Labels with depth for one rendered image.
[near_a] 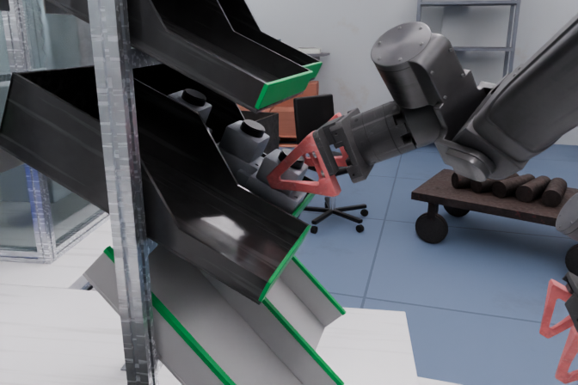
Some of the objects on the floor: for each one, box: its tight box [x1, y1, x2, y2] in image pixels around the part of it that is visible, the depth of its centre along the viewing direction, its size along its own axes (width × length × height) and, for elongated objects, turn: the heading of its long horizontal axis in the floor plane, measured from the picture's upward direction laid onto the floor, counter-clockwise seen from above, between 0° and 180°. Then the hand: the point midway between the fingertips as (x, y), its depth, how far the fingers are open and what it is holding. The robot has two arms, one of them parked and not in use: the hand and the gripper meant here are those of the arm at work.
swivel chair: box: [293, 94, 368, 234], centre depth 367 cm, size 60×60×94 cm
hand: (289, 168), depth 57 cm, fingers open, 9 cm apart
